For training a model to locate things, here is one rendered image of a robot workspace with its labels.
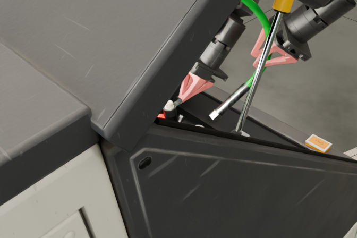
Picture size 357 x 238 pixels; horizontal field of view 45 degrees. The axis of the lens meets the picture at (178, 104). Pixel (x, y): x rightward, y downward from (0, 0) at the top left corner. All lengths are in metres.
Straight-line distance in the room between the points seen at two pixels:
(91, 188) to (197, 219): 0.17
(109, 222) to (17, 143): 0.12
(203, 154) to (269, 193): 0.19
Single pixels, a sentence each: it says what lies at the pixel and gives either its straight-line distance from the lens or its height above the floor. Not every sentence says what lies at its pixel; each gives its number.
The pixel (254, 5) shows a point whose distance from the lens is 0.76.
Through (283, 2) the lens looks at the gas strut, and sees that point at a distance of 0.47.
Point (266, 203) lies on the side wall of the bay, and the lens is 0.60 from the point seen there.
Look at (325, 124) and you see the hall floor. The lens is 2.53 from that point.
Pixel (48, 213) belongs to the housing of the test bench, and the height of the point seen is 1.43.
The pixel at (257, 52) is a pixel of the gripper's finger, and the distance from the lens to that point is 0.85.
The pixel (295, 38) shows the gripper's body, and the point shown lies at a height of 1.27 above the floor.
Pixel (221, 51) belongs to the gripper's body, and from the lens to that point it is 0.87.
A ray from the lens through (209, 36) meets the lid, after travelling 0.32.
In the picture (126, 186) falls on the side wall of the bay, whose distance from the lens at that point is 0.36.
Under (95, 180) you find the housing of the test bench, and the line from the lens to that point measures 0.34.
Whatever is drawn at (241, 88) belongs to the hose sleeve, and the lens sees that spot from 0.84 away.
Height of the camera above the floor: 1.68
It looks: 39 degrees down
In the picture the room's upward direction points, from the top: 8 degrees counter-clockwise
